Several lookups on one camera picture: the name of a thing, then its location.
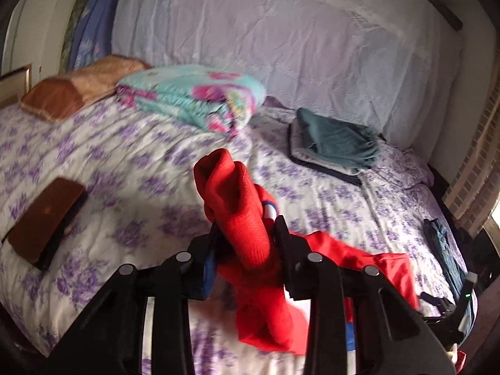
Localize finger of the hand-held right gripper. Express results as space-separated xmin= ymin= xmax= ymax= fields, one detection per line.
xmin=420 ymin=292 xmax=456 ymax=320

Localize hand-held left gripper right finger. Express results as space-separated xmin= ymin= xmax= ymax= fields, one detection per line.
xmin=272 ymin=216 xmax=456 ymax=375

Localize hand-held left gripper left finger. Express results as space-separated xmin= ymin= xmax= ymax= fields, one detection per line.
xmin=47 ymin=224 xmax=224 ymax=375

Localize red blue white pants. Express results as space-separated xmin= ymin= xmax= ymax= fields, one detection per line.
xmin=193 ymin=148 xmax=421 ymax=357

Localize dark blue grey cloth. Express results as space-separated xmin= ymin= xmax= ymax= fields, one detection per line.
xmin=424 ymin=217 xmax=476 ymax=302

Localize folded black garment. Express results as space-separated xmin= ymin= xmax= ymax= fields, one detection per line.
xmin=288 ymin=123 xmax=364 ymax=188

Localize folded grey garment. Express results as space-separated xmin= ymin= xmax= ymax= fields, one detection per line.
xmin=291 ymin=122 xmax=362 ymax=177

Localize purple floral bedsheet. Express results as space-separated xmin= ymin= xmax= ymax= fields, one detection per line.
xmin=0 ymin=97 xmax=479 ymax=375

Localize folded teal green garment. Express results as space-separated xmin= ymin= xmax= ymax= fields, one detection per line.
xmin=296 ymin=108 xmax=382 ymax=171

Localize brown leather wallet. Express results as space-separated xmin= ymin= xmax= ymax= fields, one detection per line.
xmin=1 ymin=177 xmax=89 ymax=271

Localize folded floral turquoise blanket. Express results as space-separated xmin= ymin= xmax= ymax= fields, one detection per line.
xmin=116 ymin=65 xmax=267 ymax=138

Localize orange brown pillow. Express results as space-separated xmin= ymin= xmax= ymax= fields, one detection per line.
xmin=19 ymin=55 xmax=151 ymax=123

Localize lavender lace headboard cover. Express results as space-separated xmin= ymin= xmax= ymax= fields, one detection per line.
xmin=111 ymin=0 xmax=465 ymax=151

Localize blue patterned cloth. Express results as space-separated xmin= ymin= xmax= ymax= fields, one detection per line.
xmin=70 ymin=0 xmax=130 ymax=72

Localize dark green patterned cushion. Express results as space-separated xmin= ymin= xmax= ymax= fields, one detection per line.
xmin=58 ymin=0 xmax=95 ymax=73

